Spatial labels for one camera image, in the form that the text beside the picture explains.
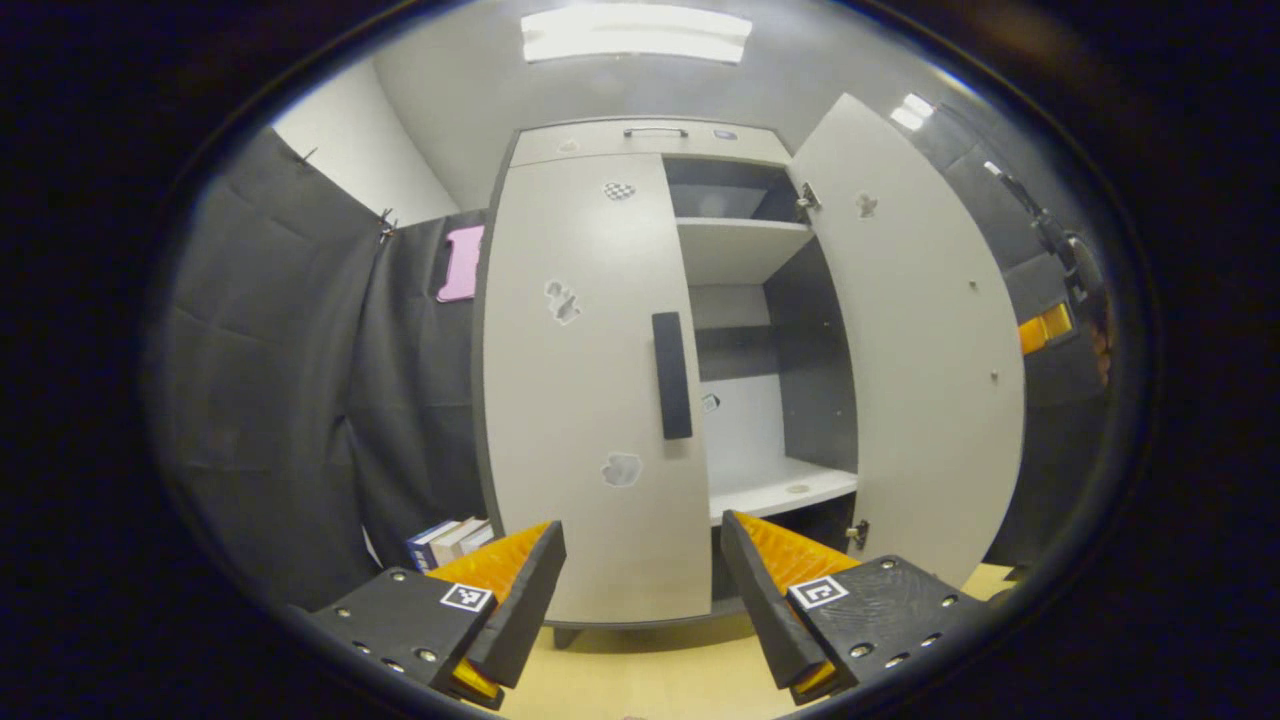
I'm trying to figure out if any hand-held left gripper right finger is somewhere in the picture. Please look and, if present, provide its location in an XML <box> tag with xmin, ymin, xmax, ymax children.
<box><xmin>720</xmin><ymin>508</ymin><xmax>986</xmax><ymax>706</ymax></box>

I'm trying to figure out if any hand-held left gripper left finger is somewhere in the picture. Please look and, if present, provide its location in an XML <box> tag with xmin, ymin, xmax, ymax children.
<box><xmin>308</xmin><ymin>518</ymin><xmax>567</xmax><ymax>711</ymax></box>

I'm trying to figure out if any beige cabinet door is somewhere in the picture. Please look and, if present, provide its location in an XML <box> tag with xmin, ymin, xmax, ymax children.
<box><xmin>482</xmin><ymin>152</ymin><xmax>713</xmax><ymax>623</ymax></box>
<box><xmin>790</xmin><ymin>93</ymin><xmax>1026</xmax><ymax>591</ymax></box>

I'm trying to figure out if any beige double-door shoe cabinet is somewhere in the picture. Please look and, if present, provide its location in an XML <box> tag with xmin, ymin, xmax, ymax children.
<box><xmin>472</xmin><ymin>93</ymin><xmax>1026</xmax><ymax>651</ymax></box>

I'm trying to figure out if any black door handle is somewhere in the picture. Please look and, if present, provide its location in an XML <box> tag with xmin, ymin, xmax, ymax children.
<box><xmin>652</xmin><ymin>311</ymin><xmax>694</xmax><ymax>441</ymax></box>

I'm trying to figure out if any white cabinet shelf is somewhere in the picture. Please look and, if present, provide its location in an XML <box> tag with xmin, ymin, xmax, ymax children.
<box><xmin>708</xmin><ymin>457</ymin><xmax>859</xmax><ymax>526</ymax></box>
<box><xmin>676</xmin><ymin>218</ymin><xmax>816</xmax><ymax>286</ymax></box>

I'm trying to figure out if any large ceiling light panel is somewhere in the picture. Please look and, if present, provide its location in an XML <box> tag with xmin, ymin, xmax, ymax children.
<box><xmin>520</xmin><ymin>5</ymin><xmax>753</xmax><ymax>65</ymax></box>

